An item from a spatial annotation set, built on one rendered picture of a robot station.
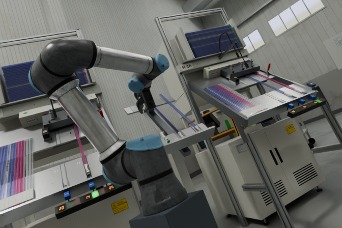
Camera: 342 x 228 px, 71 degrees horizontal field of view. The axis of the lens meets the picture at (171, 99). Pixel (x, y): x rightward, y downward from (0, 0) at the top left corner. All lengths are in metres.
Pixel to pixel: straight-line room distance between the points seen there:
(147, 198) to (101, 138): 0.26
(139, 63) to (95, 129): 0.30
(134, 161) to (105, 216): 0.83
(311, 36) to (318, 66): 1.02
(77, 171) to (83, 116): 0.53
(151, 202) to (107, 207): 0.83
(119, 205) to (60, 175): 0.42
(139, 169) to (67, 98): 0.34
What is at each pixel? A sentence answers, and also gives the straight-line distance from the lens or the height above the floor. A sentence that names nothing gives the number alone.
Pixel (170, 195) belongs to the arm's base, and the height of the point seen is 0.58.
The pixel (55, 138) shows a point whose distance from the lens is 1.61.
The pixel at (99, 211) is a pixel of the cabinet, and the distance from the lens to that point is 1.57.
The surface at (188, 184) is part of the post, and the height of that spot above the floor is 0.50.
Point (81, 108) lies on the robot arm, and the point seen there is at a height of 0.94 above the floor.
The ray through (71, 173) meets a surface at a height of 0.79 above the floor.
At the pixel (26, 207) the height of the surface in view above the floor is 0.71.
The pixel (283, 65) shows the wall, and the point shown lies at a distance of 9.52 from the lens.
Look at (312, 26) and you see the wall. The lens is 9.43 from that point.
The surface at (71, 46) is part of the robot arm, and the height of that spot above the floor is 1.10.
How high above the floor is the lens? 0.68
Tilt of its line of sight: 13 degrees up
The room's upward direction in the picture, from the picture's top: 22 degrees counter-clockwise
